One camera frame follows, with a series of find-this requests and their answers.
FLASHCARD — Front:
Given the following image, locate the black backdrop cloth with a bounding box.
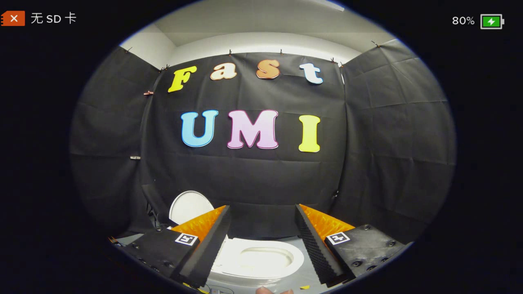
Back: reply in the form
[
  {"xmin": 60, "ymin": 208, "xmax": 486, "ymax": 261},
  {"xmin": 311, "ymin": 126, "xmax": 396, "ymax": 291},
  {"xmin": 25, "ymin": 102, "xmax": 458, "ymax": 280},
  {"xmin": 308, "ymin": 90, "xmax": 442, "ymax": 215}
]
[{"xmin": 69, "ymin": 39, "xmax": 456, "ymax": 245}]

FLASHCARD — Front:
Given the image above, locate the white toilet lid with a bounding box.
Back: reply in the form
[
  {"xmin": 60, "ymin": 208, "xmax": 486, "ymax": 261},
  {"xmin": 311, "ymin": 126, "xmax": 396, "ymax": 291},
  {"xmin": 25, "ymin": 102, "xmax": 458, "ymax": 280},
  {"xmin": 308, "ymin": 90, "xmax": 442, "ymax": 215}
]
[{"xmin": 169, "ymin": 191, "xmax": 215, "ymax": 226}]

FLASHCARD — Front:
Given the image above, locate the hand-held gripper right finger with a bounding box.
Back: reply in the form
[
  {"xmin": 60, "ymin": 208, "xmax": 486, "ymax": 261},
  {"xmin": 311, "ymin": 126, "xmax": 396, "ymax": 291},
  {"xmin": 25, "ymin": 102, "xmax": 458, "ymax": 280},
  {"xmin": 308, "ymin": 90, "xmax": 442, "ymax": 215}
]
[{"xmin": 295, "ymin": 204, "xmax": 409, "ymax": 286}]

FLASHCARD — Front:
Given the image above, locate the white toilet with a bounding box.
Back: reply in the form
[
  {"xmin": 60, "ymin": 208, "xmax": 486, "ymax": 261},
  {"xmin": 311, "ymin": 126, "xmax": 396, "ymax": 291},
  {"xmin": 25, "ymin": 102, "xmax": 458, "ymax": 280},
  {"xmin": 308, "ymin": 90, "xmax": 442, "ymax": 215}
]
[{"xmin": 206, "ymin": 238, "xmax": 305, "ymax": 290}]

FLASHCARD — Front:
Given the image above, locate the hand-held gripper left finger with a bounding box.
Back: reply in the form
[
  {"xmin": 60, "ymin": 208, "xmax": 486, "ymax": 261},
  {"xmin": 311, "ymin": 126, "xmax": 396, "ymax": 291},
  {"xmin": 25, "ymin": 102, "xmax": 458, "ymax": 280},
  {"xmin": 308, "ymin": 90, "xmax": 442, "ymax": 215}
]
[{"xmin": 123, "ymin": 205, "xmax": 231, "ymax": 288}]

